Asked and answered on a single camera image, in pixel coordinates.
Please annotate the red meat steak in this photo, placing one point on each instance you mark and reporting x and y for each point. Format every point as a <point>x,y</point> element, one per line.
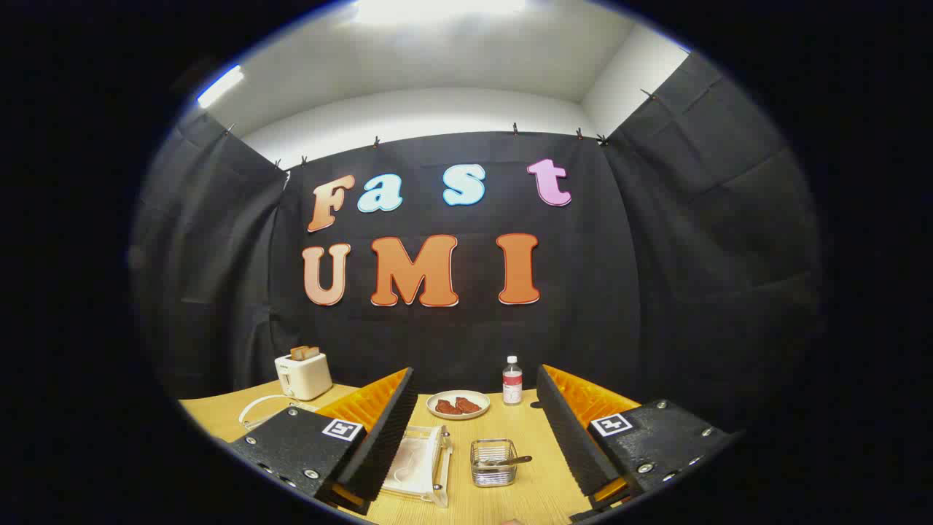
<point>468,405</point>
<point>447,407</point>

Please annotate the clear bottle red label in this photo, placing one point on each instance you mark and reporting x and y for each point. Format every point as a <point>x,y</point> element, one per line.
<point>512,383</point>

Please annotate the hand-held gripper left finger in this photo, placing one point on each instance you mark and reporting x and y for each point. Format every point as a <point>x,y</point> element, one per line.
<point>386,445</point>

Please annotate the white toaster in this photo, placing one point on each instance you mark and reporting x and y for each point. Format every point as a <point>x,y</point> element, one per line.
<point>306,375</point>

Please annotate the black backdrop cloth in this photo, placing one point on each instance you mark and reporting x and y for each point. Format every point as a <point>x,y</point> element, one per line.
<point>452,343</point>

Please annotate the metal spoon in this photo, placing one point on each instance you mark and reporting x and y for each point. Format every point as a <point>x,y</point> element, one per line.
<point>514,461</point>

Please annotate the white plate with meat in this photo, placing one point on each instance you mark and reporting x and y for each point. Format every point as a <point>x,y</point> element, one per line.
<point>458,416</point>

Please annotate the ceiling light panel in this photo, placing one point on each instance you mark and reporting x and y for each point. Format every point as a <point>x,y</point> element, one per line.
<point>220,86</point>

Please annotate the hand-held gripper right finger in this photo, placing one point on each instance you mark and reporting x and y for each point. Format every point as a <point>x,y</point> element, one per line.
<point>568,437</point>

